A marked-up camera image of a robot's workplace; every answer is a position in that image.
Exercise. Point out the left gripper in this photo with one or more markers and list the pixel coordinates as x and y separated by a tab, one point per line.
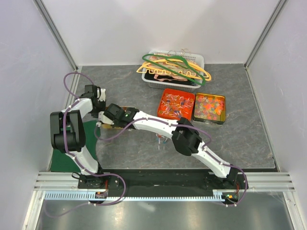
103	103

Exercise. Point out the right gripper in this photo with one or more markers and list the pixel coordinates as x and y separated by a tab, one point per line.
115	125

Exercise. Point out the gold tin of candies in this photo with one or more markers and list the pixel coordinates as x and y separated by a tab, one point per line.
117	116

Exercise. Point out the orange tray of lollipops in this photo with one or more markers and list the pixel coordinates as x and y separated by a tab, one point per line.
176	104

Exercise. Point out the gold tin of gummies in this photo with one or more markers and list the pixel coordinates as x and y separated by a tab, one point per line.
209	108

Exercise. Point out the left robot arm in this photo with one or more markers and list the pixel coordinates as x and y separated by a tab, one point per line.
69	137

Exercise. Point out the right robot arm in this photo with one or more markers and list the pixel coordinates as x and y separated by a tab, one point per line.
185	137

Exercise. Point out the clear glass jar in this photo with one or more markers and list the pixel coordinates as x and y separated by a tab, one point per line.
162	140

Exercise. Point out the black garment in basket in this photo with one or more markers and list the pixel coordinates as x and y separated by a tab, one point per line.
168	79

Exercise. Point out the white plastic basket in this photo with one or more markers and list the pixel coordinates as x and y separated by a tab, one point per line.
174	56

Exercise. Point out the floral pink cloth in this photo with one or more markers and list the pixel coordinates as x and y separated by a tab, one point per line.
168	69

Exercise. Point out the green cloth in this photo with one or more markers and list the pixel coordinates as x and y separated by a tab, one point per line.
63	163

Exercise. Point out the orange clothes hanger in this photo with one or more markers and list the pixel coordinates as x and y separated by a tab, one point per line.
177	70

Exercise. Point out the yellow clothes hanger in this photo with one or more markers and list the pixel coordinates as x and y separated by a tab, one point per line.
184	68

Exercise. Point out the green clothes hanger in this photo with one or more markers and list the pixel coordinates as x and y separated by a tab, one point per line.
177	68

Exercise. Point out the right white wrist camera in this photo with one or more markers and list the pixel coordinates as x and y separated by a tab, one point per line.
104	121

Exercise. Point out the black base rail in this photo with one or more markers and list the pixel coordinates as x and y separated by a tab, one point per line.
149	178

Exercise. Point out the grey cable duct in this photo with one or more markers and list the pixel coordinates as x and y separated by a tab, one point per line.
94	195

